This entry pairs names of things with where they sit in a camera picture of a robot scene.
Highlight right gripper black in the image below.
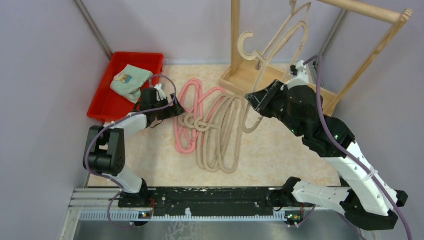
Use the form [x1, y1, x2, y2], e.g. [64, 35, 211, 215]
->
[246, 79, 304, 137]

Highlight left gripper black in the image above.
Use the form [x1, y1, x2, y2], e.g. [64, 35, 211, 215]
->
[152, 93, 186, 121]

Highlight pink plastic hanger front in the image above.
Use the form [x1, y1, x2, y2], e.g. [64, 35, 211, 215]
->
[173, 78, 204, 155]

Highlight pink plastic hanger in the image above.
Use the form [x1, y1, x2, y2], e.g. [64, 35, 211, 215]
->
[179, 78, 204, 120]
[179, 86, 227, 135]
[173, 78, 204, 155]

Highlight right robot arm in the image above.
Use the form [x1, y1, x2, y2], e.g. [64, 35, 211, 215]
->
[245, 80, 408, 231]

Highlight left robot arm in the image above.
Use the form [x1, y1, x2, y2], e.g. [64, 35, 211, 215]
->
[83, 86, 186, 207]

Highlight pink plastic hanger back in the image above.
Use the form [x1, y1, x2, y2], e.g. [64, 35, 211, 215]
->
[179, 86, 227, 135]

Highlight wooden hanger rack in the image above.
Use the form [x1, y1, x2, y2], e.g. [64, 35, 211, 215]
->
[219, 0, 413, 116]

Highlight pink plastic hanger middle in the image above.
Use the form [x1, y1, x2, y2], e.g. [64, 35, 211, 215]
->
[179, 78, 204, 120]

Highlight light green folded shirt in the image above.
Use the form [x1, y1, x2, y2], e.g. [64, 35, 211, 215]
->
[110, 64, 153, 104]

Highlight red plastic bin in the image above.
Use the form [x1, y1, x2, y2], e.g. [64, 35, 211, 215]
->
[87, 51, 164, 123]

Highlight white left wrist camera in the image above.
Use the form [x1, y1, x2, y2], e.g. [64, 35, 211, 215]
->
[153, 83, 167, 102]

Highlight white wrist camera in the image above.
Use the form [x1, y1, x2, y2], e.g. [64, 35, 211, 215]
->
[286, 60, 310, 89]
[153, 83, 167, 102]

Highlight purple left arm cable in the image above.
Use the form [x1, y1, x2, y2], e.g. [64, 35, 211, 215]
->
[84, 74, 178, 231]

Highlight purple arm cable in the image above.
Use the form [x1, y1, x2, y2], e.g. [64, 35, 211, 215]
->
[84, 74, 178, 231]
[296, 54, 413, 240]

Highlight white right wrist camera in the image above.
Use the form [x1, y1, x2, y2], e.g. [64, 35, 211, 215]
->
[286, 60, 310, 89]

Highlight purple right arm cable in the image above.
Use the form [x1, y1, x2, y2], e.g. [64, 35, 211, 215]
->
[296, 54, 413, 240]

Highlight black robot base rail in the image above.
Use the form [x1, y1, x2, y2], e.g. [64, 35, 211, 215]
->
[118, 187, 302, 217]

